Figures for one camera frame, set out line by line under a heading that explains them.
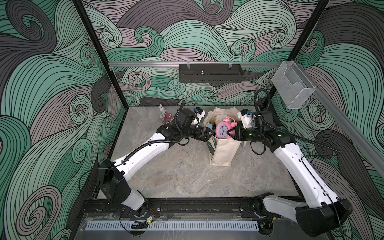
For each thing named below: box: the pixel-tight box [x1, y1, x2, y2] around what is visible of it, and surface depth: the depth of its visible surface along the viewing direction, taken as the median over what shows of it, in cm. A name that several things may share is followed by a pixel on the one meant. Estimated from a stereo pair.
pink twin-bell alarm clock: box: [215, 117, 238, 139], surface depth 78 cm
